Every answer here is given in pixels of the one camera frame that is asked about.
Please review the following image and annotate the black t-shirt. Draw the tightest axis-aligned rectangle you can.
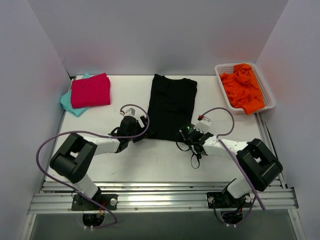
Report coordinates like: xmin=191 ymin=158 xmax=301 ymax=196
xmin=147 ymin=74 xmax=198 ymax=142

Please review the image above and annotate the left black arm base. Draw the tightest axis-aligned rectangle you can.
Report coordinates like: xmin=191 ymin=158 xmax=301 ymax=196
xmin=71 ymin=192 xmax=118 ymax=229

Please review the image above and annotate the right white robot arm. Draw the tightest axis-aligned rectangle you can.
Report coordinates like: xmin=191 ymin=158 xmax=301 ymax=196
xmin=178 ymin=121 xmax=283 ymax=207

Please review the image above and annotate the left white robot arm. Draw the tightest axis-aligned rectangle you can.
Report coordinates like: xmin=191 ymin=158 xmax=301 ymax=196
xmin=49 ymin=114 xmax=149 ymax=210

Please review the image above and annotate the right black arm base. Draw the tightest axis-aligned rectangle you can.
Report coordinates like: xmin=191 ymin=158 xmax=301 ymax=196
xmin=206 ymin=191 xmax=253 ymax=227

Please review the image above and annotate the folded pink t-shirt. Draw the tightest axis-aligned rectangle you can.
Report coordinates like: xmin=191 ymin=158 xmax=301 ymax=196
xmin=70 ymin=73 xmax=111 ymax=109

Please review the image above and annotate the crumpled orange t-shirt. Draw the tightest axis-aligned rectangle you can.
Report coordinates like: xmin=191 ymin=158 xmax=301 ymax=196
xmin=220 ymin=63 xmax=265 ymax=115

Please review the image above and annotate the folded teal t-shirt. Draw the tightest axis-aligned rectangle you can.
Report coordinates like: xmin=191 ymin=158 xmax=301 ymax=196
xmin=59 ymin=86 xmax=89 ymax=117

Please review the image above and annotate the white plastic basket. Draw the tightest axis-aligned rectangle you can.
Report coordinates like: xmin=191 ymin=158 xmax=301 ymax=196
xmin=214 ymin=62 xmax=276 ymax=115

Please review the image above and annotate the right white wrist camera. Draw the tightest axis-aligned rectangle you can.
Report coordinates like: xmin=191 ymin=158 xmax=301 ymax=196
xmin=193 ymin=115 xmax=211 ymax=134

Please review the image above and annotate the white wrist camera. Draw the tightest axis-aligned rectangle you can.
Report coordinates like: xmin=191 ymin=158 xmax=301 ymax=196
xmin=120 ymin=107 xmax=136 ymax=117
xmin=193 ymin=115 xmax=211 ymax=134

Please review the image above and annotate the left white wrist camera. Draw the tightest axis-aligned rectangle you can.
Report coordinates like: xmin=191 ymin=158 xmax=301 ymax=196
xmin=120 ymin=107 xmax=136 ymax=117

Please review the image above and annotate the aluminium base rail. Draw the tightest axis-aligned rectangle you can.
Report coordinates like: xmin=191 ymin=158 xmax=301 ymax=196
xmin=28 ymin=179 xmax=299 ymax=214

